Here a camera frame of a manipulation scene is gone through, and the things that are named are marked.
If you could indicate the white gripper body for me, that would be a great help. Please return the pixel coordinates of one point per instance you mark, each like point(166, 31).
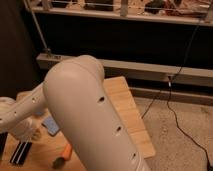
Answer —
point(26, 130)

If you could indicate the black striped eraser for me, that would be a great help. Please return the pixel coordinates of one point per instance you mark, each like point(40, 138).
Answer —
point(20, 154)

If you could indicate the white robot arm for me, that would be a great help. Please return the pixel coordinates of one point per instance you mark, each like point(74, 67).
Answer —
point(73, 92)

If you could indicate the blue sponge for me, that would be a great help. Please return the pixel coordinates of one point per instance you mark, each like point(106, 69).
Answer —
point(51, 126)

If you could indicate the wooden table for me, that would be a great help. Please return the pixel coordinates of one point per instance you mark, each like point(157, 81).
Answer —
point(44, 151)

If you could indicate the orange toy carrot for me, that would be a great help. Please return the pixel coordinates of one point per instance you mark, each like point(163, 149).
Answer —
point(65, 156)

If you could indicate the metal pole stand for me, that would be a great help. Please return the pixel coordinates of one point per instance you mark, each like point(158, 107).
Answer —
point(46, 49)

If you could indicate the cluttered upper shelf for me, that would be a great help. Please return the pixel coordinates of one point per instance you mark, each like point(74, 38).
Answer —
point(184, 12)

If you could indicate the metal rail beam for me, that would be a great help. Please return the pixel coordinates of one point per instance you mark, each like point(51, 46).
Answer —
point(155, 72)

